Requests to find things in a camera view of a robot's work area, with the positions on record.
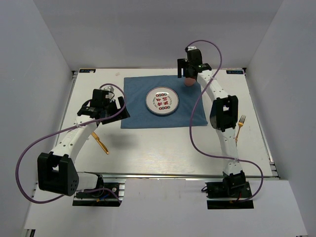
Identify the pink plastic cup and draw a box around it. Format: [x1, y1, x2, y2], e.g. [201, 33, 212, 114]
[184, 78, 197, 87]

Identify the gold knife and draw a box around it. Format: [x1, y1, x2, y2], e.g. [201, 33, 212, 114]
[91, 132, 109, 155]

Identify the blue cloth napkin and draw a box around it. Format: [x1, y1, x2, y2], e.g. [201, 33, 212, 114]
[121, 75, 201, 129]

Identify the white printed plate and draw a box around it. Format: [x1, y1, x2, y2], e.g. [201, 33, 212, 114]
[145, 87, 179, 116]

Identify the gold fork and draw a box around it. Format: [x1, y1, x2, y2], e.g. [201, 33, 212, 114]
[235, 115, 246, 144]

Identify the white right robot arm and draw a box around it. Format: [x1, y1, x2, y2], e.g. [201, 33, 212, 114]
[177, 46, 246, 197]

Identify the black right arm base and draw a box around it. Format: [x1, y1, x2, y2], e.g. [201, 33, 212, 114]
[201, 182, 254, 210]

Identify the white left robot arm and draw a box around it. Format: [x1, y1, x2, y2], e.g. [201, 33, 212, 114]
[37, 85, 130, 197]

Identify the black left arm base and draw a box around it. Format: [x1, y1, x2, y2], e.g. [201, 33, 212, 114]
[72, 176, 125, 207]

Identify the dark corner label sticker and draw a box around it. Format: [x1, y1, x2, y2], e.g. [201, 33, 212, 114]
[79, 69, 96, 74]

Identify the right corner label sticker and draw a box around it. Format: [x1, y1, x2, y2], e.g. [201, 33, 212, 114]
[226, 70, 244, 75]

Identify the aluminium table edge rail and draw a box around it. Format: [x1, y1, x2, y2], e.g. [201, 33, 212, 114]
[46, 170, 279, 179]

